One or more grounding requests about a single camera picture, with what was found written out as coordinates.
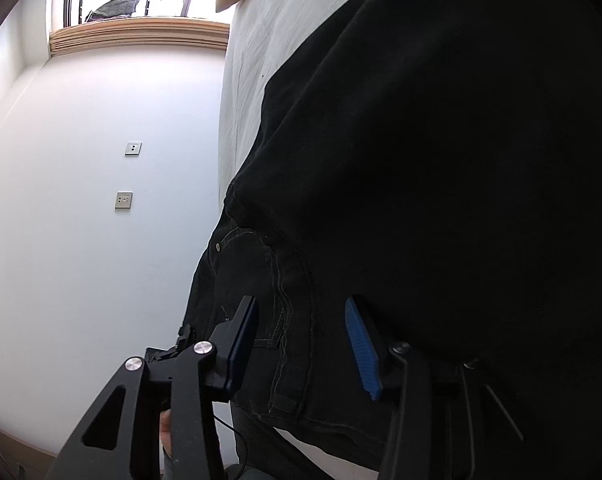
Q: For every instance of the grey cloth on balcony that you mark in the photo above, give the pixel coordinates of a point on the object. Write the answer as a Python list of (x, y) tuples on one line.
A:
[(113, 7)]

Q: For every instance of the beige curtain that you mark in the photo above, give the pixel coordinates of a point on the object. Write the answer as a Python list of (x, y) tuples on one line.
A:
[(141, 35)]

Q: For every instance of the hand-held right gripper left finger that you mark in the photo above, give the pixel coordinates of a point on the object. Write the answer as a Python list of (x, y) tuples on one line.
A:
[(243, 345)]

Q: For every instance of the five-hole wall socket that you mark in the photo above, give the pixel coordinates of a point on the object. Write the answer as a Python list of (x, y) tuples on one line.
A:
[(124, 200)]

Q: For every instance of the black denim pants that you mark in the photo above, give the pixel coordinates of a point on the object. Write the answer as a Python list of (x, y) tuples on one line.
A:
[(431, 160)]

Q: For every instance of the two-hole wall socket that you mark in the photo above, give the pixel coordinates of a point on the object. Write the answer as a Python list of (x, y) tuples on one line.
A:
[(133, 148)]

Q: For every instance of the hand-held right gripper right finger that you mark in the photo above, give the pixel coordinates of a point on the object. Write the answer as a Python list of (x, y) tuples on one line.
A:
[(363, 355)]

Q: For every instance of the bed with white sheet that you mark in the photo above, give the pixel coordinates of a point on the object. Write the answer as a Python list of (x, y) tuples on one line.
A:
[(281, 35)]

